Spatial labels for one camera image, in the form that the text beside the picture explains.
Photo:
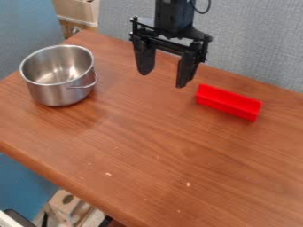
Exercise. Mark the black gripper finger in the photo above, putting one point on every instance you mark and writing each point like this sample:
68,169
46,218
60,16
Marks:
144,54
189,64

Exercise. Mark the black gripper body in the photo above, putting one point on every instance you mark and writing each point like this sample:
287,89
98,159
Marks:
170,29

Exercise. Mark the red rectangular block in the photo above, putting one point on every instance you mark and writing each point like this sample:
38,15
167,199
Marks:
229,102

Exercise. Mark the metal pot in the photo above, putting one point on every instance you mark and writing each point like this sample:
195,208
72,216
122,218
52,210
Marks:
59,74

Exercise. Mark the wooden stand under table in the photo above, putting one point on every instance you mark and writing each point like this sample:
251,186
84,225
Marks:
68,211

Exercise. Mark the black and white device corner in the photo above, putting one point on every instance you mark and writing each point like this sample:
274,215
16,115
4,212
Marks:
12,219

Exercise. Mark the wooden frame behind table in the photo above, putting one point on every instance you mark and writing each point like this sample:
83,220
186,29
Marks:
78,15

